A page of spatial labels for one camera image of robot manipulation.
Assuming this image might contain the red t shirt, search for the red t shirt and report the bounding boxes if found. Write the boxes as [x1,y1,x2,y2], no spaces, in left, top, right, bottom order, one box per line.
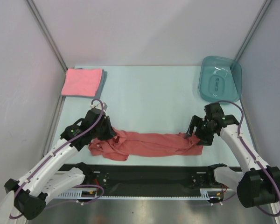
[88,130,203,161]

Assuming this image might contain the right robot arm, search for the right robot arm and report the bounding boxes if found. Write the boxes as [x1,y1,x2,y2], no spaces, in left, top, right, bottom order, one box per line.
[185,102,280,208]

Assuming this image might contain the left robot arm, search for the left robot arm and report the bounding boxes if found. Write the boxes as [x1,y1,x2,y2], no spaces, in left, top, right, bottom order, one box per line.
[4,107,116,220]

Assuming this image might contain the folded grey t shirt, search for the folded grey t shirt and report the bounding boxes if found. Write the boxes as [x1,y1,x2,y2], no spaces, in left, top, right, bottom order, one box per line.
[76,68,107,98]

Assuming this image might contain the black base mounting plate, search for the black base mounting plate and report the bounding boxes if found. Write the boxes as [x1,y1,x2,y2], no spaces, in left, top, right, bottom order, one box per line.
[53,163,243,198]

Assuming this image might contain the teal plastic basin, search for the teal plastic basin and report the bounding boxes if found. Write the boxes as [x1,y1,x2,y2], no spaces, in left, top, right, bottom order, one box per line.
[198,56,242,103]

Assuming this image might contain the folded pink t shirt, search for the folded pink t shirt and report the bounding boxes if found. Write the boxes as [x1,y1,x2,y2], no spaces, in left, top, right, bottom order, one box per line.
[61,69,103,97]

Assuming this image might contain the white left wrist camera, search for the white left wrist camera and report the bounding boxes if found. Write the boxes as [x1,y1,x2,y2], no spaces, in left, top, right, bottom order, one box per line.
[90,103,107,115]

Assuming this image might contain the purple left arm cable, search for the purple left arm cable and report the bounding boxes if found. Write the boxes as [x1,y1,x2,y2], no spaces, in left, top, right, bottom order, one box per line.
[8,99,108,220]

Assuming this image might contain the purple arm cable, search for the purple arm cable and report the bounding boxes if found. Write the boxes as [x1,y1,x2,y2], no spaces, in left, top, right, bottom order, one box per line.
[8,99,108,220]
[207,100,280,217]

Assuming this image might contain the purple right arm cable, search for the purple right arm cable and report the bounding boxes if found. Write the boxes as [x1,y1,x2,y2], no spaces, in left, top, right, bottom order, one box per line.
[207,100,280,217]

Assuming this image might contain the grey slotted cable duct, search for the grey slotted cable duct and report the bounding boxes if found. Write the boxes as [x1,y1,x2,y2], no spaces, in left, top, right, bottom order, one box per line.
[48,188,224,200]

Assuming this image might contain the aluminium front rail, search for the aluminium front rail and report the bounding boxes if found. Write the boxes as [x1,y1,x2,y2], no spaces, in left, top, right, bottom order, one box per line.
[44,171,280,210]

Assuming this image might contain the right aluminium corner post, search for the right aluminium corner post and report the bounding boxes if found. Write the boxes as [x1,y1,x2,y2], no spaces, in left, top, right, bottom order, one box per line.
[234,0,274,62]

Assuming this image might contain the aluminium corner post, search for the aluminium corner post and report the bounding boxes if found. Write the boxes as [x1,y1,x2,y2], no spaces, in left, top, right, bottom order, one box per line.
[24,0,68,72]
[234,0,274,62]

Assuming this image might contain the left aluminium corner post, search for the left aluminium corner post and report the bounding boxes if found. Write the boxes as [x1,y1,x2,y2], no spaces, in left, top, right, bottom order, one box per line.
[24,0,68,72]

